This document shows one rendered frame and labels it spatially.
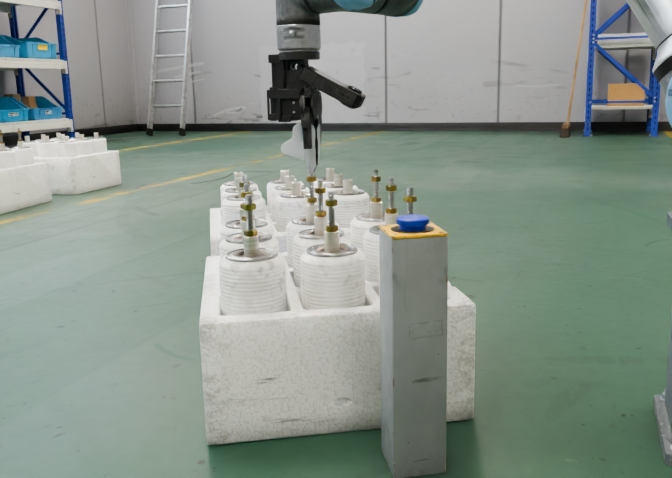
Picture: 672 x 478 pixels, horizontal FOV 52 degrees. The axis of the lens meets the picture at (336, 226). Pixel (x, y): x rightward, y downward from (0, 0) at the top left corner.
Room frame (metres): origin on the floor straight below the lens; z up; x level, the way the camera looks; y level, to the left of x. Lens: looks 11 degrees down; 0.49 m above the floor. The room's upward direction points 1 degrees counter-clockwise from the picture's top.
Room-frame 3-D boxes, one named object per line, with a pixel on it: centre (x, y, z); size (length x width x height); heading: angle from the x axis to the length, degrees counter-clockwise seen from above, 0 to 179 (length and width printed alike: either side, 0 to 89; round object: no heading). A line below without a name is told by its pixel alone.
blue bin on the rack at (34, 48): (6.44, 2.80, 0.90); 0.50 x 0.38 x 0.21; 69
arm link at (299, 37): (1.22, 0.06, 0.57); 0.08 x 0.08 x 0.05
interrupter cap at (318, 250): (0.99, 0.01, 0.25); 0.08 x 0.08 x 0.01
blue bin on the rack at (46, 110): (6.44, 2.81, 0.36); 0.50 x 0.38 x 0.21; 70
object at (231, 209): (1.51, 0.20, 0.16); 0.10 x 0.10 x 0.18
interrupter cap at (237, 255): (0.97, 0.12, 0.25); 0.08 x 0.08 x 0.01
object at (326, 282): (0.99, 0.01, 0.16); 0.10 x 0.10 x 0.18
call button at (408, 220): (0.83, -0.09, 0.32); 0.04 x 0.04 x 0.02
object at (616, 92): (6.45, -2.70, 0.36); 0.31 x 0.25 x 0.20; 70
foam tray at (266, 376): (1.10, 0.02, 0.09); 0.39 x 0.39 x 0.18; 9
